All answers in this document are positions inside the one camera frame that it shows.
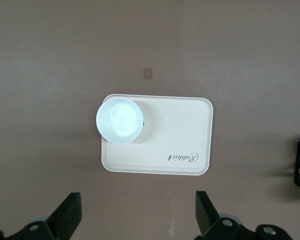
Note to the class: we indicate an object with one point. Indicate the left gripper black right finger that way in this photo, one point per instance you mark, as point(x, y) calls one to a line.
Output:
point(210, 222)

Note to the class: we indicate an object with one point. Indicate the small brown tape patch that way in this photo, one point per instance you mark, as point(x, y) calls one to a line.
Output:
point(147, 73)

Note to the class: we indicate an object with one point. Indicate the beige rectangular tray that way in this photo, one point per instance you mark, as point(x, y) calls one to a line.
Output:
point(175, 130)

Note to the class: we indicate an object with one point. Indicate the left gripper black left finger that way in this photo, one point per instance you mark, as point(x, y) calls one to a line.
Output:
point(62, 220)

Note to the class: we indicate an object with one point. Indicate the white bowl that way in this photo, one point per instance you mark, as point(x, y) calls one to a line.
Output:
point(119, 120)

